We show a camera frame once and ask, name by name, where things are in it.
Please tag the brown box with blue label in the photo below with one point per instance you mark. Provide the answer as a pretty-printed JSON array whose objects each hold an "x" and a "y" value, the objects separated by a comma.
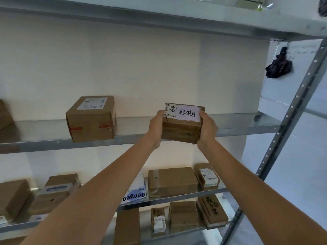
[{"x": 55, "y": 193}]

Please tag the whiteboard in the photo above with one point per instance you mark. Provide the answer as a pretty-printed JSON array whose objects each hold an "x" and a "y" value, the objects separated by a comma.
[{"x": 304, "y": 81}]

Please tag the person's left thumb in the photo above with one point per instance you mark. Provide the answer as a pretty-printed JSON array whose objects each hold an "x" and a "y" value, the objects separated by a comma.
[{"x": 162, "y": 114}]

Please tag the black bag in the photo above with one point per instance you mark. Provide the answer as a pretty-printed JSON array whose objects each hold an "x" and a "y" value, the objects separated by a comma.
[{"x": 279, "y": 67}]

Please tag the tall plain brown box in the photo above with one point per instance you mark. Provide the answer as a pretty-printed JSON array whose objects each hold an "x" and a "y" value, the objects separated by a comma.
[{"x": 127, "y": 227}]

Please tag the grey metal shelving rack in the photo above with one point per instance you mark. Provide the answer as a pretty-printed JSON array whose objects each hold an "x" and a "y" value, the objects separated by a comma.
[{"x": 230, "y": 22}]

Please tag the dark object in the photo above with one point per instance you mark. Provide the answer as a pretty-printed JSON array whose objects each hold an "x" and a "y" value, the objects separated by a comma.
[{"x": 323, "y": 7}]

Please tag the narrow box with printed label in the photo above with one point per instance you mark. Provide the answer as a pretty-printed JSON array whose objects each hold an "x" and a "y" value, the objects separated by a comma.
[{"x": 159, "y": 221}]

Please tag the pale green object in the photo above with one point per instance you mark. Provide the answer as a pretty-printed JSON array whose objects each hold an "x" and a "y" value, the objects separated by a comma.
[{"x": 251, "y": 4}]

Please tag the brown folded-top box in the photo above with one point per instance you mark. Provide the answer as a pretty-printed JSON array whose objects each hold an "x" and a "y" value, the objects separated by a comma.
[{"x": 183, "y": 218}]

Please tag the brown box with dark logo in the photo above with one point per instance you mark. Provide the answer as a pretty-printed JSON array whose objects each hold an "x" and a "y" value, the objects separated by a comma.
[{"x": 212, "y": 211}]

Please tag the white flat packet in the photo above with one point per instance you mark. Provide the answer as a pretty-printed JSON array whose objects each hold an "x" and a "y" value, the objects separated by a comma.
[{"x": 38, "y": 217}]

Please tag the person's right hand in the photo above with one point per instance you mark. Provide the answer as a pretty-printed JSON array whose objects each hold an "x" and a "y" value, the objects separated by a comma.
[{"x": 209, "y": 132}]

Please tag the person's left forearm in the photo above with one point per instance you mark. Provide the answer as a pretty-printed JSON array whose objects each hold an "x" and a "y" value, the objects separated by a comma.
[{"x": 102, "y": 191}]

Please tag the person's right forearm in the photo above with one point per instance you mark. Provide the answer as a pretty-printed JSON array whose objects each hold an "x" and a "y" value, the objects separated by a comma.
[{"x": 255, "y": 191}]

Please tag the white box with blue print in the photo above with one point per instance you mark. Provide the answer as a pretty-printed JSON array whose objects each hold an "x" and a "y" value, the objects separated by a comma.
[{"x": 135, "y": 192}]

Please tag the small box with white label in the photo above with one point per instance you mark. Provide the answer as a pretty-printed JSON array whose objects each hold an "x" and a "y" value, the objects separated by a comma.
[{"x": 208, "y": 177}]

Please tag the wide brown taped box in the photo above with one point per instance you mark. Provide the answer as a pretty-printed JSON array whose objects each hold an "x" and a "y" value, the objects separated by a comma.
[{"x": 172, "y": 182}]

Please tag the brown box with handwritten label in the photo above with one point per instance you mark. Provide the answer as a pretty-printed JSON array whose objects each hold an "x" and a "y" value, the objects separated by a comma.
[{"x": 182, "y": 127}]

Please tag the plain brown cardboard box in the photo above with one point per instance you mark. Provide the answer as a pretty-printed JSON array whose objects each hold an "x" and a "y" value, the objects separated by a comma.
[{"x": 4, "y": 114}]

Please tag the person's right thumb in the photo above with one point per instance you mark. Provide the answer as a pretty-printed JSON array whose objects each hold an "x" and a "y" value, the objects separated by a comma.
[{"x": 202, "y": 115}]

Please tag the cardboard box with red tape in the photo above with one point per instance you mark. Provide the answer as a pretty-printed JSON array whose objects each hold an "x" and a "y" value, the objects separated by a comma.
[{"x": 89, "y": 122}]

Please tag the person's left hand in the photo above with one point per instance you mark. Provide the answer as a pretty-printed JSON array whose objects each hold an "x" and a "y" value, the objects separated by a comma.
[{"x": 155, "y": 132}]

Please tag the large taped brown box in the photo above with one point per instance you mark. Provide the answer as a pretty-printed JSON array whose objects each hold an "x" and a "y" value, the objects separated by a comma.
[{"x": 12, "y": 199}]

